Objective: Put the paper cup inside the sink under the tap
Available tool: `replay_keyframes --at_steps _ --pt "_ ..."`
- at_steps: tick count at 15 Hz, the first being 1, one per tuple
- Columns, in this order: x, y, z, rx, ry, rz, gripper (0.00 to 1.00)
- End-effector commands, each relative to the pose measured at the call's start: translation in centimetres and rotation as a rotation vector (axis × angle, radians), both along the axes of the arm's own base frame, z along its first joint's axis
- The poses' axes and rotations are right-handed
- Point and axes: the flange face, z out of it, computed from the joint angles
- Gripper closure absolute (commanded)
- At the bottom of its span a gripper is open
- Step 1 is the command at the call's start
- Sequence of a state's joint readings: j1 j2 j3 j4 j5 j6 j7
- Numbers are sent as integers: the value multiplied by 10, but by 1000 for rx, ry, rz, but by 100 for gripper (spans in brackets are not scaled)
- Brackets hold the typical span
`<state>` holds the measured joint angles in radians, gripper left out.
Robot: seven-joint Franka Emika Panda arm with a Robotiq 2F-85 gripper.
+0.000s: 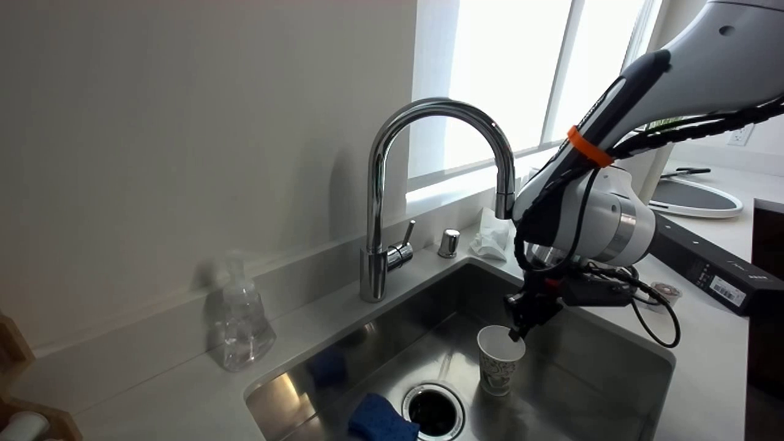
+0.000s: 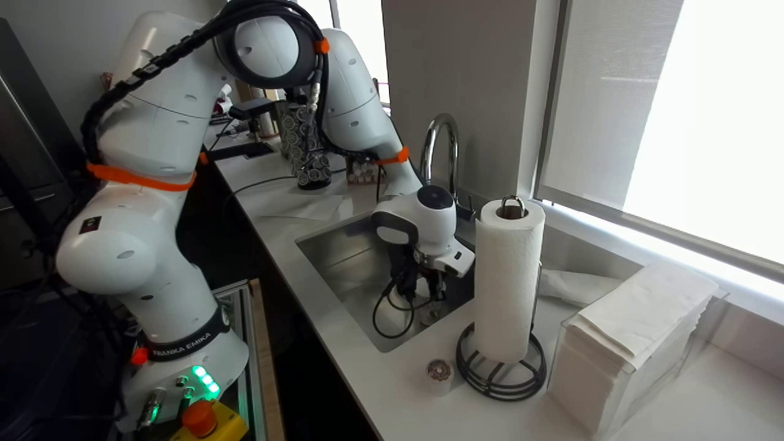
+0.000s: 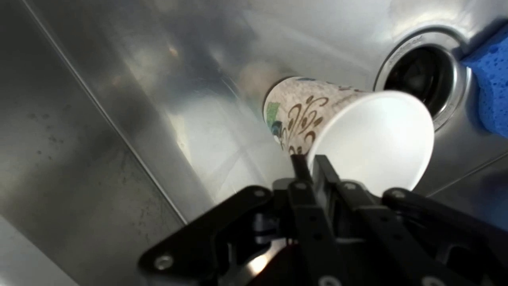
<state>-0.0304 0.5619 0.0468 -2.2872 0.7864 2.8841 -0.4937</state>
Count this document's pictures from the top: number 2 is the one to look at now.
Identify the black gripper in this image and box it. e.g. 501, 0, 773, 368
387, 243, 450, 306

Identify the stainless steel sink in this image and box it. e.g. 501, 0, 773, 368
294, 206, 486, 354

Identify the white paper towel roll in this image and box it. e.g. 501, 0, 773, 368
474, 196, 548, 364

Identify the small coffee pod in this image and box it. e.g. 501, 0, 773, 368
423, 358, 455, 398

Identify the chrome gooseneck faucet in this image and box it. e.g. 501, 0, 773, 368
416, 109, 475, 222

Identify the speckled tall container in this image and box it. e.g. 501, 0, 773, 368
272, 98, 334, 190

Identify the stack of white napkins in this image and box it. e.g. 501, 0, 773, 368
548, 265, 726, 437

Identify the red yellow emergency stop button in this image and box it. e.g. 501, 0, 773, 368
178, 398, 250, 441

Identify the window with white blind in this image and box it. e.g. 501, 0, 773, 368
535, 0, 784, 283

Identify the black cable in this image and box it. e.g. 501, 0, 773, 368
370, 276, 437, 339

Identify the black wire towel holder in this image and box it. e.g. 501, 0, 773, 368
453, 194, 548, 404

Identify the wooden frame panel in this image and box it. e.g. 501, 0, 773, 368
212, 276, 289, 441

